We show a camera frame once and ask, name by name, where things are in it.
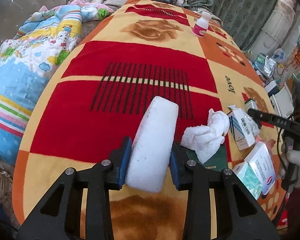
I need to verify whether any white Levamlodipine tablet box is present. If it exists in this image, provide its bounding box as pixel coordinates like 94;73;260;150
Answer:
244;141;276;195

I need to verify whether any white tissue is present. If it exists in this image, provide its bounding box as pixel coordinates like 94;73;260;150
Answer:
180;108;230;164

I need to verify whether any white striped medicine box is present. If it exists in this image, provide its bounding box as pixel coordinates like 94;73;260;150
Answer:
228;105;260;151

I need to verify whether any colourful cartoon baby quilt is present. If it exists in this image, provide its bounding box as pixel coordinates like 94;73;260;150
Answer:
0;0;114;165

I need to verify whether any silver foil bag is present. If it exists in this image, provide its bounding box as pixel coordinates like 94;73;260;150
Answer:
254;53;277;79

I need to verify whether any pink plastic wrapper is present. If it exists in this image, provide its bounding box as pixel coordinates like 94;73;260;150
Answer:
255;135;276;152

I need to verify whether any orange red rose blanket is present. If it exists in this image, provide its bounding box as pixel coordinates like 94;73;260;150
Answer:
12;0;283;239

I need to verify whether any green patterned curtain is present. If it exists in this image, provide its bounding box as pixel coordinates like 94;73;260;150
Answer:
183;0;277;50

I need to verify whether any green white tissue pack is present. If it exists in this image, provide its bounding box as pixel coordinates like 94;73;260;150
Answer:
233;161;262;200

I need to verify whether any white foam sponge block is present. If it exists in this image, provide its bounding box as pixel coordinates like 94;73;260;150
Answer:
125;96;179;193

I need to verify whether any white pink medicine bottle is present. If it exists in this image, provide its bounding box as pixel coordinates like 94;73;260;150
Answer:
192;11;212;37

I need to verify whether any dark green booklet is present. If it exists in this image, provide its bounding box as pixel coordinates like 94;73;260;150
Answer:
186;145;228;171

